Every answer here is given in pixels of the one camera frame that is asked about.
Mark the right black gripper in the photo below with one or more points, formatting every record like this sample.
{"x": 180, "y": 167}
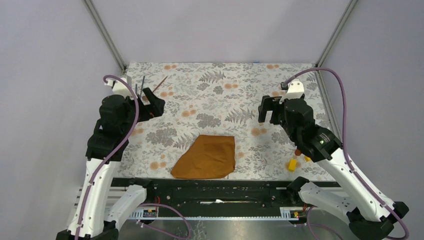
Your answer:
{"x": 269, "y": 103}

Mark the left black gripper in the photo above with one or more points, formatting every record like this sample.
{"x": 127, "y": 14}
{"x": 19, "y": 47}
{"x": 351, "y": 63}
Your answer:
{"x": 155, "y": 108}

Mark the orange cloth napkin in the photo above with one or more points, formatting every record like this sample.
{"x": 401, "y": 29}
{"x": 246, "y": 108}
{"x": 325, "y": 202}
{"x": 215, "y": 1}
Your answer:
{"x": 209, "y": 157}

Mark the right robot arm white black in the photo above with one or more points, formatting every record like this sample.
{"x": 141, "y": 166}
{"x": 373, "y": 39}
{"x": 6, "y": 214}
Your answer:
{"x": 369, "y": 214}

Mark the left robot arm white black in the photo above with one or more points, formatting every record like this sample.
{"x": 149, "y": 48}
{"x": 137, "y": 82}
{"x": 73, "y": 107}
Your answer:
{"x": 118, "y": 117}

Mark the brown wooden spoon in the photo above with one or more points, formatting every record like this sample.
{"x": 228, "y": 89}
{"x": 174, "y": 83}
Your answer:
{"x": 160, "y": 83}

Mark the dark teal chopstick right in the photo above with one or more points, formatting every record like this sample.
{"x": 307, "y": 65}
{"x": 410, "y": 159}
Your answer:
{"x": 142, "y": 86}

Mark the floral patterned table mat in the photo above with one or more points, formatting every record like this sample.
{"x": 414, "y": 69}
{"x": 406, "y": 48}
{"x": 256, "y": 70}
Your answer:
{"x": 214, "y": 99}

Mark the yellow cylinder block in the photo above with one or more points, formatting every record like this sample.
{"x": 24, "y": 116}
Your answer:
{"x": 291, "y": 166}

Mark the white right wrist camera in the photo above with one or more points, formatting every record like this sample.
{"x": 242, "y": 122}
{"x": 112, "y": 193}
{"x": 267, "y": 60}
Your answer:
{"x": 293, "y": 90}

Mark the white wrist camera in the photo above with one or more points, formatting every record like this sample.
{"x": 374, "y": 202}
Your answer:
{"x": 118, "y": 88}
{"x": 293, "y": 90}

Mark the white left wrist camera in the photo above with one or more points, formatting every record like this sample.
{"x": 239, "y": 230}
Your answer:
{"x": 118, "y": 88}

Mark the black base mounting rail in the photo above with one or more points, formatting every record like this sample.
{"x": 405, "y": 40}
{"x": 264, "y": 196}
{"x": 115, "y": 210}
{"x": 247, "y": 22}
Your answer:
{"x": 217, "y": 198}

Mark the right aluminium frame post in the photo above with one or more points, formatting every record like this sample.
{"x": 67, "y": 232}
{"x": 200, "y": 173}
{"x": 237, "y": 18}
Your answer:
{"x": 335, "y": 34}

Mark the aluminium frame post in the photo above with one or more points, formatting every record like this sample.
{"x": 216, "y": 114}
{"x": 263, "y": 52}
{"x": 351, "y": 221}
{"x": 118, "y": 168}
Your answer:
{"x": 335, "y": 34}
{"x": 104, "y": 33}

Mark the left aluminium frame post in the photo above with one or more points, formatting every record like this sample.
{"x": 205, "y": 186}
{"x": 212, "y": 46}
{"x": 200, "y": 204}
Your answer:
{"x": 104, "y": 33}

